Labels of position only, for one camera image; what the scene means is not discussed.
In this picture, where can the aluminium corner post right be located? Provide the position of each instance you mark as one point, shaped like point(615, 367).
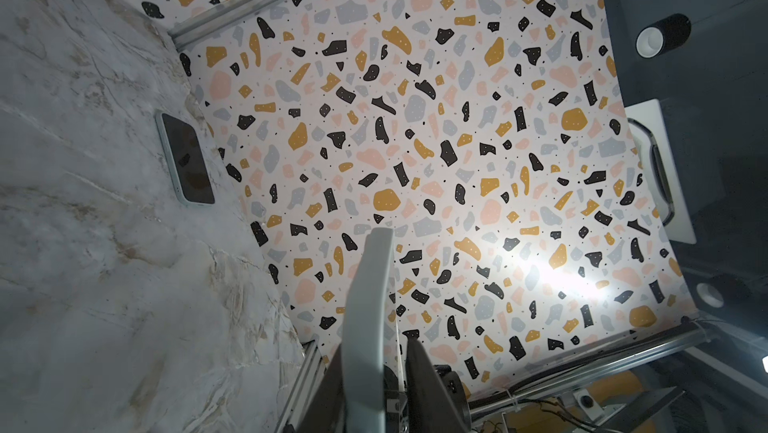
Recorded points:
point(258, 1)

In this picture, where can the small phone in green case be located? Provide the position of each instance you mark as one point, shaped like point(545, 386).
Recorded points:
point(185, 160)

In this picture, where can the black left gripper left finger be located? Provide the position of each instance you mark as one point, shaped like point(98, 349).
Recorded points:
point(326, 410)

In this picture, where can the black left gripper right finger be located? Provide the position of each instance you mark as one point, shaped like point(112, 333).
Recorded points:
point(435, 394)

